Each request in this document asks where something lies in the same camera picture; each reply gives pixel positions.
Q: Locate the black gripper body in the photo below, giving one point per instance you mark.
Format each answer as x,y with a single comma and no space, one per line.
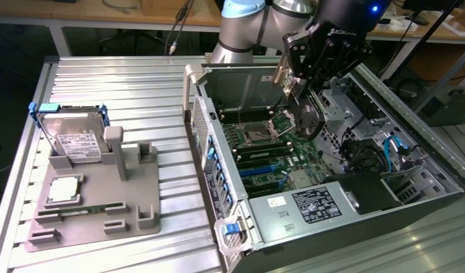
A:
345,17

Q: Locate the graphics card with metal bracket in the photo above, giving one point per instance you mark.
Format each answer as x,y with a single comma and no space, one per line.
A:
309,122

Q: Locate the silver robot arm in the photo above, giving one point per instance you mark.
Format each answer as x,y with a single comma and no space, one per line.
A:
240,34

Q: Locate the wooden desk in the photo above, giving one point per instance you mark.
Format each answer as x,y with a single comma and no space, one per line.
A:
406,35

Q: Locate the black monitor stand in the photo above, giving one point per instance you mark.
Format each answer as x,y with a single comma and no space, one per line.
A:
416,5

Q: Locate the black tripod pole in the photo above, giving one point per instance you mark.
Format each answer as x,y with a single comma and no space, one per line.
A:
421,38

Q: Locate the metal disk bay cage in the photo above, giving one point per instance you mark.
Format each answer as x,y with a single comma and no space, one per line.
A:
341,113

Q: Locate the metal socket cover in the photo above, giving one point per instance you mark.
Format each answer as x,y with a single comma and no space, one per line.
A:
283,120

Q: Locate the thin socket locking lever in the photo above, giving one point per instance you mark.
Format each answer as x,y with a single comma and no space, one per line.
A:
240,118

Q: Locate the CPU socket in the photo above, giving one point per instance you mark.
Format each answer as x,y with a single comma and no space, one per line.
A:
256,133

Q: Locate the black RAM stick with label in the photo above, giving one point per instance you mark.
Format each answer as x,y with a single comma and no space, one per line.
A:
263,155

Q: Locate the green motherboard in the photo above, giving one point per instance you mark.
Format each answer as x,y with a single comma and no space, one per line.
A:
300,159

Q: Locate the blue expansion slot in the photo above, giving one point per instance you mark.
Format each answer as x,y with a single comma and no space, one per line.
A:
256,171

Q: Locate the silver chipset heatsink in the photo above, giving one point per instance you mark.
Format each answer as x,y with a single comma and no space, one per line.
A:
301,179

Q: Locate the black expansion slot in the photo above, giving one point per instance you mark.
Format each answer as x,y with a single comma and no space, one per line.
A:
263,188

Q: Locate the grey power supply unit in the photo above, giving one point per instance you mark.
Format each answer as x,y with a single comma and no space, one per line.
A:
277,224

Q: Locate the blue case latch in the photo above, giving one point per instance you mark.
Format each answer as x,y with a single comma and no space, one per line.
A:
231,229

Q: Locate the hard disk in blue carrier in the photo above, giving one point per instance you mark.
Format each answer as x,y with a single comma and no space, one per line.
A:
72,136

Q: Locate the open black PC case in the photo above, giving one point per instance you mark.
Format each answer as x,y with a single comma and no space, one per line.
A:
331,250

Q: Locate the grey parts rack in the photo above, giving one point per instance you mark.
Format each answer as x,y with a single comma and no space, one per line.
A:
103,193

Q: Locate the silver CPU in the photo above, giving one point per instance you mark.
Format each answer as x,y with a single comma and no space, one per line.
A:
65,190

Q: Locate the green RAM stick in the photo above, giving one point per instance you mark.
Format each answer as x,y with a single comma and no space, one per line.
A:
76,211

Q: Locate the aluminium frame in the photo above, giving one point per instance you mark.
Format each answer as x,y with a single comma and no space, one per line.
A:
464,62

